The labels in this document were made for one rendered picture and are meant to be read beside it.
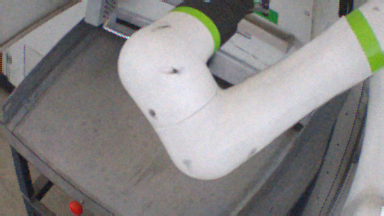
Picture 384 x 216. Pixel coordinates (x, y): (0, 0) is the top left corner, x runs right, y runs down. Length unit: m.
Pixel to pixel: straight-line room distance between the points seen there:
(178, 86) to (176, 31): 0.07
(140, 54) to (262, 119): 0.18
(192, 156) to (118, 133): 0.45
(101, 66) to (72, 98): 0.11
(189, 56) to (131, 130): 0.49
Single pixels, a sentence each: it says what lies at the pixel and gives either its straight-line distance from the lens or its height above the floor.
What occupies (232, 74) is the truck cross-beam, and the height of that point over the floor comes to 0.89.
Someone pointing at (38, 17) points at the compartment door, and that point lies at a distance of 1.89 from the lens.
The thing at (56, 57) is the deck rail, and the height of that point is 0.87.
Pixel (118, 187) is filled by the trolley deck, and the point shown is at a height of 0.85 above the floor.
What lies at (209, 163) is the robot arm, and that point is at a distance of 1.16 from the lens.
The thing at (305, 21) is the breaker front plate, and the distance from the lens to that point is 1.48.
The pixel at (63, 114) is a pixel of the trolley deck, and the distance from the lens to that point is 1.63.
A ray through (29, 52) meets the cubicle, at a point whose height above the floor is 0.31.
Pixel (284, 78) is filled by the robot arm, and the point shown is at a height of 1.24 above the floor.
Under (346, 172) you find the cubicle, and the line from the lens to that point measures 2.07.
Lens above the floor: 2.03
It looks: 46 degrees down
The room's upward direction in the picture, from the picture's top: 7 degrees clockwise
